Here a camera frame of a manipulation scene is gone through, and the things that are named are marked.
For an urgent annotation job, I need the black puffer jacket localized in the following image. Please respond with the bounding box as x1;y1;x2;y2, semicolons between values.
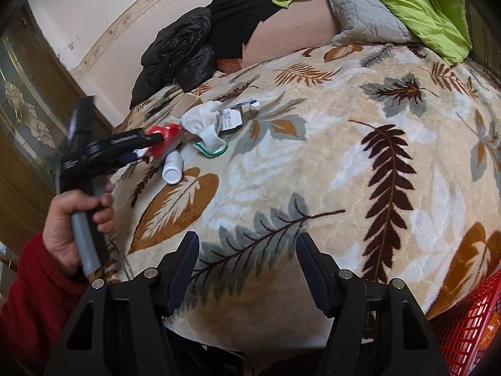
130;8;216;106

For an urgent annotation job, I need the striped sofa cushion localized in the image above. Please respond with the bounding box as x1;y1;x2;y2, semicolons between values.
464;0;501;84

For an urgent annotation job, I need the black cloth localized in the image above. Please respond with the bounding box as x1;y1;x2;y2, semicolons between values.
205;0;282;75

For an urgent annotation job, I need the leaf print blanket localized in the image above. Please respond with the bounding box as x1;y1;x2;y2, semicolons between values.
106;43;501;353

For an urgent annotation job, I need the green quilt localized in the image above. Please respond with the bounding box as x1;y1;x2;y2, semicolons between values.
263;0;474;63

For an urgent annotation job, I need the red plastic basket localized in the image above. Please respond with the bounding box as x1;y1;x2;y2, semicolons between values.
431;272;501;376

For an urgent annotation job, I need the person's left hand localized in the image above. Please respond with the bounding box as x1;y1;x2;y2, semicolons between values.
41;182;116;277

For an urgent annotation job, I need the red white packet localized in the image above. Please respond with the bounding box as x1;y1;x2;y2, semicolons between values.
137;123;183;162

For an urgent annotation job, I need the person's left forearm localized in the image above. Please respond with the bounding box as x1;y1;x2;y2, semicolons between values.
0;233;94;376

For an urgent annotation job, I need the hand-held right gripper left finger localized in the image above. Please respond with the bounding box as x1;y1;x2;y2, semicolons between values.
43;231;201;376

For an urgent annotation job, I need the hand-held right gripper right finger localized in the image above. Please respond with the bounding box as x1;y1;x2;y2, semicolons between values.
295;232;445;376

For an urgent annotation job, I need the brown packet white label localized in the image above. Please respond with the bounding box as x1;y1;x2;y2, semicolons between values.
219;107;245;130

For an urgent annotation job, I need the brown fabric sofa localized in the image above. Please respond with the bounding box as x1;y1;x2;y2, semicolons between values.
219;0;341;76

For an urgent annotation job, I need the wooden door with glass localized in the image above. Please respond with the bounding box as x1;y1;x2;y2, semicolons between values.
0;0;114;255

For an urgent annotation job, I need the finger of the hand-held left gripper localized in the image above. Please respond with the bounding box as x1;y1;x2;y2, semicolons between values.
113;148;154;166
107;129;166;146

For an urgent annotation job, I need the grey quilted pillow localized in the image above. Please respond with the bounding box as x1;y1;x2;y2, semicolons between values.
326;0;419;45

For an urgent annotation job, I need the small white bottle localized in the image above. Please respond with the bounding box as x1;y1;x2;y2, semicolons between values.
162;151;184;185

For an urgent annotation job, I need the white cloth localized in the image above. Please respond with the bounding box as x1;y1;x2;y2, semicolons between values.
180;101;224;147

